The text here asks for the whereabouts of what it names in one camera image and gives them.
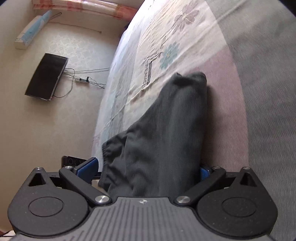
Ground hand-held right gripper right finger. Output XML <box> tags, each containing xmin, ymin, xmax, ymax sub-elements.
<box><xmin>174</xmin><ymin>166</ymin><xmax>262</xmax><ymax>206</ymax></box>

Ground black wall television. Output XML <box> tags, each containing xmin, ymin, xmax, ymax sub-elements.
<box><xmin>25</xmin><ymin>53</ymin><xmax>69</xmax><ymax>102</ymax></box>

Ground pink striped curtain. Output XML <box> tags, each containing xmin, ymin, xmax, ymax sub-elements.
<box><xmin>32</xmin><ymin>0</ymin><xmax>139</xmax><ymax>22</ymax></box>

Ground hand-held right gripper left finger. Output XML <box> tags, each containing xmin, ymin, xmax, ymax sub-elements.
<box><xmin>28</xmin><ymin>157</ymin><xmax>111</xmax><ymax>206</ymax></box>

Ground bed with patchwork sheet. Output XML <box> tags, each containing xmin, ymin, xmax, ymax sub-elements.
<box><xmin>91</xmin><ymin>0</ymin><xmax>296</xmax><ymax>241</ymax></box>

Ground dark grey pants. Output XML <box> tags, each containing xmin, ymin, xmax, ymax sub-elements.
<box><xmin>98</xmin><ymin>72</ymin><xmax>208</xmax><ymax>200</ymax></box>

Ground black rectangular box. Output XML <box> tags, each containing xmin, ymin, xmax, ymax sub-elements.
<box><xmin>61</xmin><ymin>156</ymin><xmax>89</xmax><ymax>168</ymax></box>

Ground white air conditioner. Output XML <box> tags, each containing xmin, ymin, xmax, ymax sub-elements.
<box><xmin>14</xmin><ymin>10</ymin><xmax>52</xmax><ymax>50</ymax></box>

